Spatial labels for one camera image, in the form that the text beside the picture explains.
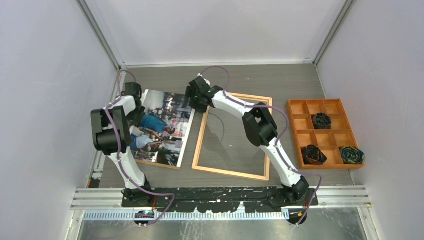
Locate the brown fibreboard backing board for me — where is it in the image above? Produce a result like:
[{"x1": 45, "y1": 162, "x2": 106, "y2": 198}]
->
[{"x1": 135, "y1": 159, "x2": 181, "y2": 170}]

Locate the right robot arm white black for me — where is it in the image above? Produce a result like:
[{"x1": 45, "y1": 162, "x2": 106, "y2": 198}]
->
[{"x1": 183, "y1": 75, "x2": 310, "y2": 205}]

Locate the glossy colour photo print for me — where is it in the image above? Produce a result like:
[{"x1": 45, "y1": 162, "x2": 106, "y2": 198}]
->
[{"x1": 130, "y1": 89, "x2": 195, "y2": 167}]

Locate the orange compartment tray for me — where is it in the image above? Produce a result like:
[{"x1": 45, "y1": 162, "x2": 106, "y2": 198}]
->
[{"x1": 286, "y1": 99, "x2": 365, "y2": 170}]

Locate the aluminium left side rail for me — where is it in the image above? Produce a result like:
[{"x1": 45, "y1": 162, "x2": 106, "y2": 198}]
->
[{"x1": 88, "y1": 68, "x2": 126, "y2": 181}]

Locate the black red rolled tie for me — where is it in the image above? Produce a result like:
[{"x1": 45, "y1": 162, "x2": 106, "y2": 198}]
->
[{"x1": 301, "y1": 144, "x2": 328, "y2": 165}]

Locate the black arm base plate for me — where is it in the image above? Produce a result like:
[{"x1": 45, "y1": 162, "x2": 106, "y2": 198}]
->
[{"x1": 120, "y1": 186, "x2": 319, "y2": 214}]

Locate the light wooden picture frame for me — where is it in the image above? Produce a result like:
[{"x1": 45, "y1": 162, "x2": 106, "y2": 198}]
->
[{"x1": 191, "y1": 93, "x2": 273, "y2": 182}]

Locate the clear acrylic frame sheet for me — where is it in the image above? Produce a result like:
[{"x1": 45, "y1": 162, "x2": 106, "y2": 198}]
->
[{"x1": 198, "y1": 108, "x2": 266, "y2": 176}]

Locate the aluminium front rail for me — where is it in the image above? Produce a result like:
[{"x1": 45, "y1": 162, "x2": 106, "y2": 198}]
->
[{"x1": 70, "y1": 185, "x2": 372, "y2": 211}]

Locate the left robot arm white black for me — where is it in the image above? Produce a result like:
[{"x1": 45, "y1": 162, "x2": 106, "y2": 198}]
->
[{"x1": 90, "y1": 82, "x2": 154, "y2": 207}]

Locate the aluminium rail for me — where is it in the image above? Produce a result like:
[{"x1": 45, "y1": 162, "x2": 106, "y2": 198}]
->
[
  {"x1": 88, "y1": 68, "x2": 126, "y2": 181},
  {"x1": 70, "y1": 185, "x2": 372, "y2": 211}
]

